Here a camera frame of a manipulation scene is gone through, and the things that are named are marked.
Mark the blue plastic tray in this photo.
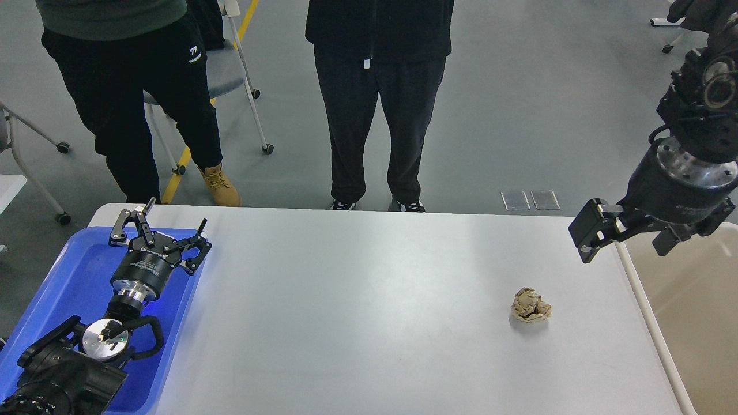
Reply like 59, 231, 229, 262
1, 227, 201, 414

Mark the beige plastic bin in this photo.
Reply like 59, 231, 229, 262
616, 223, 737, 414

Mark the brown paper ball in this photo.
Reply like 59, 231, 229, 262
510, 287, 552, 324

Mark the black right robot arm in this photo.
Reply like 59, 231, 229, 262
568, 1, 737, 263

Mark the person in tan boots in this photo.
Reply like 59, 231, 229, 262
35, 1, 242, 207

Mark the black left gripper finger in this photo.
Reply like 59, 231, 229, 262
163, 218, 213, 275
108, 198, 157, 248

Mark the chair base top right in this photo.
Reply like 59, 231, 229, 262
650, 0, 692, 54

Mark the grey office chair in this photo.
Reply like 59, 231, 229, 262
143, 0, 274, 176

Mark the left clear floor plate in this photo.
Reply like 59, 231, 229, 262
500, 191, 532, 211

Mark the white chair frame left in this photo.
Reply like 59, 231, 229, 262
1, 102, 71, 225

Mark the person in black clothes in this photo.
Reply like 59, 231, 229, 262
305, 1, 454, 213

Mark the clear floor plate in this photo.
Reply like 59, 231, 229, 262
530, 191, 561, 210
500, 191, 532, 211

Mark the white side table edge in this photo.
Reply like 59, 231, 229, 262
0, 174, 27, 214

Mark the right clear floor plate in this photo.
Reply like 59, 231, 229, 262
530, 191, 561, 210

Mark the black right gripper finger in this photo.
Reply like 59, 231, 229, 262
568, 199, 632, 263
653, 226, 690, 256

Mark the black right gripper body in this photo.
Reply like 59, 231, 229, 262
619, 137, 736, 240

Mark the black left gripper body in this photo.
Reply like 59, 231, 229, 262
110, 233, 182, 302

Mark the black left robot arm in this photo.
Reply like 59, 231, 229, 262
2, 202, 213, 414

